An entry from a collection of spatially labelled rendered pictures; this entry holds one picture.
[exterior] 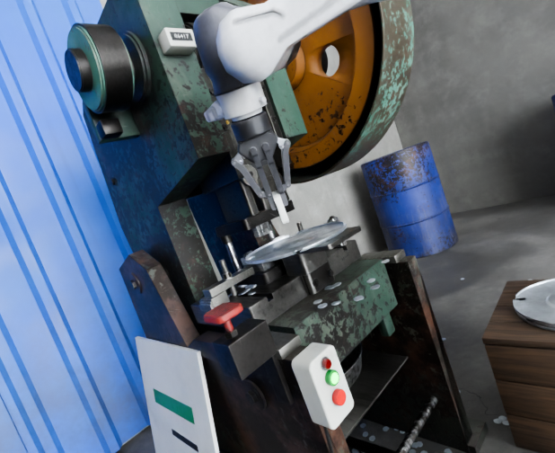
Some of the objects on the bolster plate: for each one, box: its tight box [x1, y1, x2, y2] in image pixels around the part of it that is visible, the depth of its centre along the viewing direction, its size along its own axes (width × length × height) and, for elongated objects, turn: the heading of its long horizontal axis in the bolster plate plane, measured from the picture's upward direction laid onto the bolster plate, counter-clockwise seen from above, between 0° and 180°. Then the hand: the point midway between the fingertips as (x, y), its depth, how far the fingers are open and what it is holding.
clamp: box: [198, 259, 255, 312], centre depth 92 cm, size 6×17×10 cm, turn 25°
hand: (280, 207), depth 75 cm, fingers closed
